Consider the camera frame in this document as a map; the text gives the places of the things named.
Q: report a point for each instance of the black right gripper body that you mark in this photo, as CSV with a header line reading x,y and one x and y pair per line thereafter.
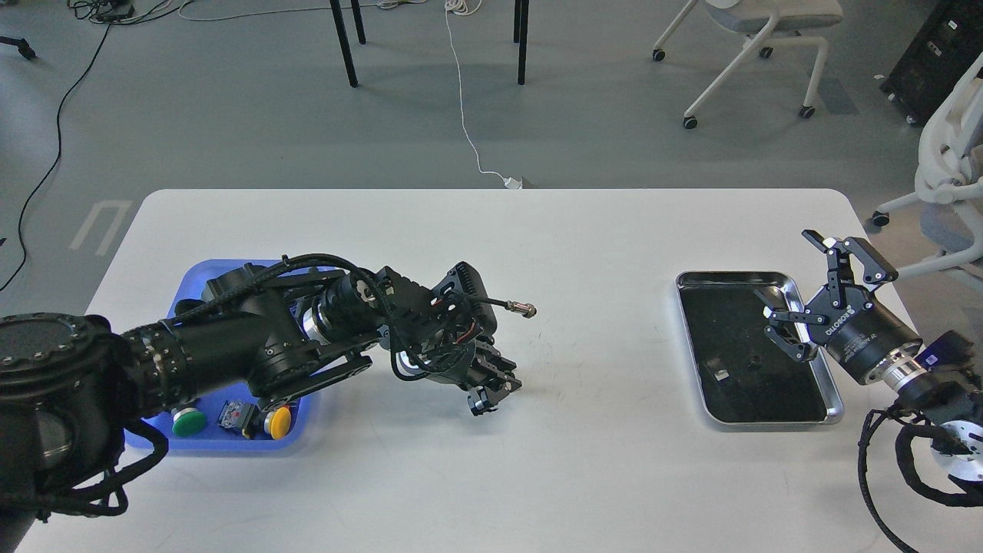
x,y
858,334

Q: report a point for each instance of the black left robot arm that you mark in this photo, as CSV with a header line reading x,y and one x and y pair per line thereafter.
x,y
76,396

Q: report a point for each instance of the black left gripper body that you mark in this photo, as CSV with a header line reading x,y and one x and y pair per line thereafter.
x,y
468,367

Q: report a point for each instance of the black table leg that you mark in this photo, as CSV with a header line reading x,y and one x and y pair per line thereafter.
x,y
520,36
343,38

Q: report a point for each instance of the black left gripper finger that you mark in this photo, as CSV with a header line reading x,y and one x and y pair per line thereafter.
x,y
484,398
495,372

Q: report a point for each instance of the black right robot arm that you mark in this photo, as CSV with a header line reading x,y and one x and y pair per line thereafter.
x,y
938,391

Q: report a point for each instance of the black equipment case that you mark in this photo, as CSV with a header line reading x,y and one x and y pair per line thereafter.
x,y
945,47

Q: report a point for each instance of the silver metal tray black inside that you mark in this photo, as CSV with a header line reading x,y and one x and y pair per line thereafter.
x,y
725,326

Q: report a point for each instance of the black table leg left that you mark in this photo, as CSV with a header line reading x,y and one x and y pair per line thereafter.
x,y
343,38

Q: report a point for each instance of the black table leg right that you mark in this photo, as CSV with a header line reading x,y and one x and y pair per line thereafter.
x,y
520,36

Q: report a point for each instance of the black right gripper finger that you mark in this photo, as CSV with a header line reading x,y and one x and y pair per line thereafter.
x,y
782,322
839,273

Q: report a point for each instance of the green push button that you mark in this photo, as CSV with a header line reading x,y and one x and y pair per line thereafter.
x,y
187,422

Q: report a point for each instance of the white mesh office chair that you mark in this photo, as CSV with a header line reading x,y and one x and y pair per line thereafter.
x,y
949,172

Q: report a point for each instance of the red black switch part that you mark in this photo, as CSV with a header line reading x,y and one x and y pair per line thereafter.
x,y
238,416

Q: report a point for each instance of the blue plastic tray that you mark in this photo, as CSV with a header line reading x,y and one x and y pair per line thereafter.
x,y
213,440

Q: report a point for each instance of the yellow push button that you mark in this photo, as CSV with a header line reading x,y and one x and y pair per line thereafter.
x,y
277,423

